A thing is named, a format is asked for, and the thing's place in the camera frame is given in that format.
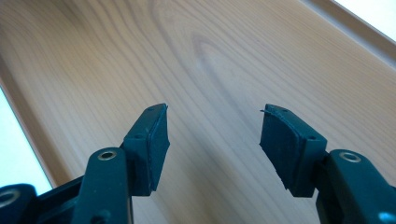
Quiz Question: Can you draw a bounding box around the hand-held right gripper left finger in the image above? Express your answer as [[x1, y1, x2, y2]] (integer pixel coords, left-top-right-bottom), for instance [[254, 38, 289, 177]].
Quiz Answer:
[[71, 103, 171, 224]]

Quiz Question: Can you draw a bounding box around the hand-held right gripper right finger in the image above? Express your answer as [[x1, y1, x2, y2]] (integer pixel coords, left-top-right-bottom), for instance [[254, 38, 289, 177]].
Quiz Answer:
[[259, 104, 396, 224]]

